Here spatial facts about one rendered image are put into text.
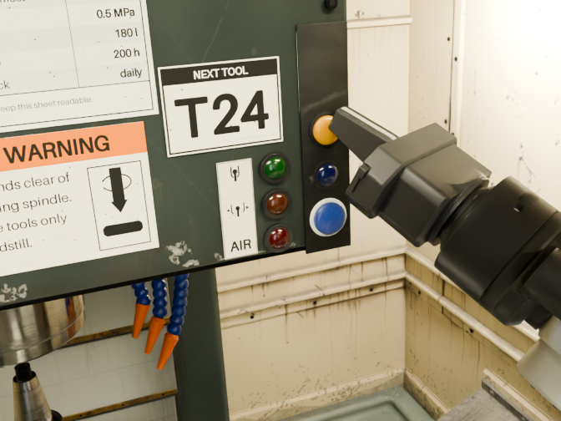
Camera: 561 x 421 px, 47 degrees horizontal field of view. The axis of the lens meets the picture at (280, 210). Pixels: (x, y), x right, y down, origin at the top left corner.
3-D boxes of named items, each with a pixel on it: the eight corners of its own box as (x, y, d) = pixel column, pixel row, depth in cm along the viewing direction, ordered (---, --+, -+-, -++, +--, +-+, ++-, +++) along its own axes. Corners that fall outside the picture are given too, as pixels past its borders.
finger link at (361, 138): (345, 100, 53) (402, 144, 50) (329, 132, 55) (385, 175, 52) (333, 103, 51) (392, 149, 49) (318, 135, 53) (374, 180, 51)
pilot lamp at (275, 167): (289, 180, 55) (287, 154, 54) (265, 183, 54) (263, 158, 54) (286, 178, 56) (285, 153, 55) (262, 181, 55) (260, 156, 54)
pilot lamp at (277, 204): (290, 215, 56) (290, 190, 55) (266, 219, 55) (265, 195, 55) (288, 212, 57) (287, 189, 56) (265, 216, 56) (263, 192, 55)
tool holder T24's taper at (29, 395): (52, 409, 79) (42, 362, 77) (56, 430, 75) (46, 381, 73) (13, 420, 77) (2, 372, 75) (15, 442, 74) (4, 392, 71)
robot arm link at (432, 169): (457, 99, 53) (582, 187, 49) (403, 187, 59) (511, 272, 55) (376, 129, 44) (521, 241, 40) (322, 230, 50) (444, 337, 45)
